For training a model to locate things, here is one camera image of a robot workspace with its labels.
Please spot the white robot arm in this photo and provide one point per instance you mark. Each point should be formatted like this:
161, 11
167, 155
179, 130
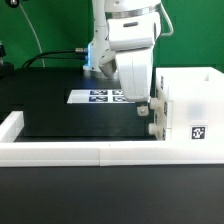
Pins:
113, 9

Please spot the white drawer cabinet box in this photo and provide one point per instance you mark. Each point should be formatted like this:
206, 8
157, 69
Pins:
195, 104

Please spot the white drawer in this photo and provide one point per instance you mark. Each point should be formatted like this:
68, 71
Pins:
159, 103
158, 131

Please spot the white fiducial marker sheet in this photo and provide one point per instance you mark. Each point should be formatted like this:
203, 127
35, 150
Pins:
96, 96

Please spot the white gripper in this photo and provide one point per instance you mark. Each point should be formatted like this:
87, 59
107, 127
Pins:
130, 53

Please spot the white front drawer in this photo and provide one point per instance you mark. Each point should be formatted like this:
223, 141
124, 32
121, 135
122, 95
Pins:
158, 131

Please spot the white U-shaped boundary frame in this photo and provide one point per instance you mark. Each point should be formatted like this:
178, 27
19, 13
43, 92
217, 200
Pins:
107, 153

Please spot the black camera stand left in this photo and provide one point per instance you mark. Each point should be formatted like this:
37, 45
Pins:
6, 68

